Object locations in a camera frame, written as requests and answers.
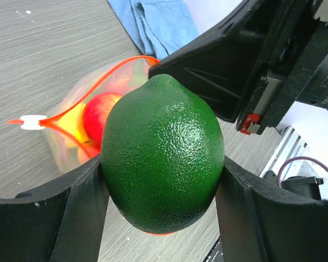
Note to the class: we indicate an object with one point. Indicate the red toy apple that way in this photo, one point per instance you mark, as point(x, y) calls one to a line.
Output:
point(96, 112)

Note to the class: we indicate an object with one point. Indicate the blue cloth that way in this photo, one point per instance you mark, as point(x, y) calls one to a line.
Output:
point(157, 28)

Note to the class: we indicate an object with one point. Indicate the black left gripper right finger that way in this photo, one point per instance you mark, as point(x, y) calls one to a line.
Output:
point(259, 221)

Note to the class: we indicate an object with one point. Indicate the dark green toy fruit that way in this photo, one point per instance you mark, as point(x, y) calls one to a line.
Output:
point(162, 156)

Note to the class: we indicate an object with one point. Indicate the yellow toy lemon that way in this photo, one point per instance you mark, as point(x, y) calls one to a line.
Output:
point(72, 122)

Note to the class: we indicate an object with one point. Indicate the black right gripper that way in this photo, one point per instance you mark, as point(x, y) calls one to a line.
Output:
point(221, 64)

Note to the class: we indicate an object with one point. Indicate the clear zip top bag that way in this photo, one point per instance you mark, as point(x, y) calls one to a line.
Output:
point(122, 78)

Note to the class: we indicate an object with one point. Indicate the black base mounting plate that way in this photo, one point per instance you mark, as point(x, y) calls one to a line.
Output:
point(216, 253)

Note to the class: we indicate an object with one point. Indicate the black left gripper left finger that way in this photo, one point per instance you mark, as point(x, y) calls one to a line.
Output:
point(61, 220)

